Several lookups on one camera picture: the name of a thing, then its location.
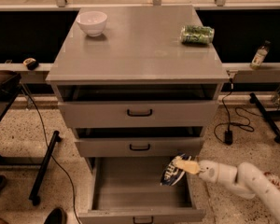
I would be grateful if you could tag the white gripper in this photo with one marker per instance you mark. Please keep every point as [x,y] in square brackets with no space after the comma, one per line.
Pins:
[209,172]

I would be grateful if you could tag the blue chip bag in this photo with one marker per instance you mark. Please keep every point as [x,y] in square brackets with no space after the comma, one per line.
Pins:
[171,174]

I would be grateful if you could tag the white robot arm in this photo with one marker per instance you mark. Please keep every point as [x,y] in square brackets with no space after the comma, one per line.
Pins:
[245,180]

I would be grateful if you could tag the grey middle drawer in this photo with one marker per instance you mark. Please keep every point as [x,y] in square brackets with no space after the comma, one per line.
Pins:
[137,146]

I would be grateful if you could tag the grey drawer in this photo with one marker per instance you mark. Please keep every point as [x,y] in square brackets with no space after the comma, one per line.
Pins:
[128,190]
[137,146]
[129,114]

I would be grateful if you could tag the grey top drawer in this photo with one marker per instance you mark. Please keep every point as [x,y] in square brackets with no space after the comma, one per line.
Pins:
[129,114]

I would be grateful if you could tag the grey bottom drawer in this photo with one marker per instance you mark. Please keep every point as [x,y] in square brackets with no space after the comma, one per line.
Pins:
[128,190]

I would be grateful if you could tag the grey drawer cabinet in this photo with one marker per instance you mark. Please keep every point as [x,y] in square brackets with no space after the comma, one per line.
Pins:
[139,57]

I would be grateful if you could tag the black table leg right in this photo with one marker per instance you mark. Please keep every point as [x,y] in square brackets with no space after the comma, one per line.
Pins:
[254,100]

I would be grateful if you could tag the black table leg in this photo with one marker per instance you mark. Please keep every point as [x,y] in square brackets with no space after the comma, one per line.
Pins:
[34,197]
[254,100]

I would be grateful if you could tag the white red sneaker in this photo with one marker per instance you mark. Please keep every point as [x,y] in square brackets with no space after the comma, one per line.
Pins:
[274,179]

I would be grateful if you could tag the green crushed can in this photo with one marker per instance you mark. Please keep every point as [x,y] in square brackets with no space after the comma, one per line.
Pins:
[197,34]

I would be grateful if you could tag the small clear bottle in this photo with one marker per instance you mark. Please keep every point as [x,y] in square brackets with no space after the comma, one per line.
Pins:
[260,55]

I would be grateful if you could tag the black shoe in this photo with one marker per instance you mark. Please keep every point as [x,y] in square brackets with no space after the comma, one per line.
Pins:
[56,216]

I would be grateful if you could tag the black table leg left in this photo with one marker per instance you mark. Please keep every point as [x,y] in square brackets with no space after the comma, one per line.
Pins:
[34,197]

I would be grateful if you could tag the white bowl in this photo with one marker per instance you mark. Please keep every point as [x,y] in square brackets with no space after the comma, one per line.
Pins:
[92,23]

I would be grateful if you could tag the dark side table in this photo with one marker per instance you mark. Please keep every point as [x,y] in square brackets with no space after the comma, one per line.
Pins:
[9,89]

